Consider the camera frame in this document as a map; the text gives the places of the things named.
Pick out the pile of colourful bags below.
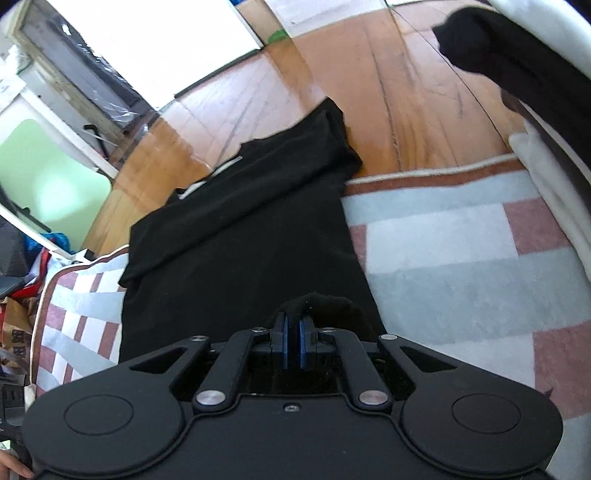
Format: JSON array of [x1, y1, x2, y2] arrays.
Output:
[[0, 220, 75, 372]]

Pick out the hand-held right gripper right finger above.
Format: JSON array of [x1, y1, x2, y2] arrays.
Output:
[[298, 315, 459, 412]]

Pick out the person's left hand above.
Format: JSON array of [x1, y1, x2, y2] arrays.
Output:
[[0, 450, 35, 480]]

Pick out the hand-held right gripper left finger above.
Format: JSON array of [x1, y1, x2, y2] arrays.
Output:
[[129, 314, 290, 413]]

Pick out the cardboard box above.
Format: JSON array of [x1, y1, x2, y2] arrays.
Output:
[[235, 0, 280, 43]]

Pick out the black shirt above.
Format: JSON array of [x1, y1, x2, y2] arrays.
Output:
[[117, 97, 389, 398]]

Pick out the dark frame with plastic film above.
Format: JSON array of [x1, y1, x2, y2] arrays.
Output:
[[17, 0, 160, 136]]

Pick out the white drawer cabinet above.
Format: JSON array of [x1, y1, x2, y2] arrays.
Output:
[[69, 0, 266, 108]]

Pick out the cream white folded garment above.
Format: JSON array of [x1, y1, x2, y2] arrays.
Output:
[[507, 119, 591, 274]]

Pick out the checkered blanket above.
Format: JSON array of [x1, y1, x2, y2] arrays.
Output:
[[27, 154, 591, 480]]

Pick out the green panel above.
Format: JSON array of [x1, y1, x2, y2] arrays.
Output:
[[0, 119, 114, 241]]

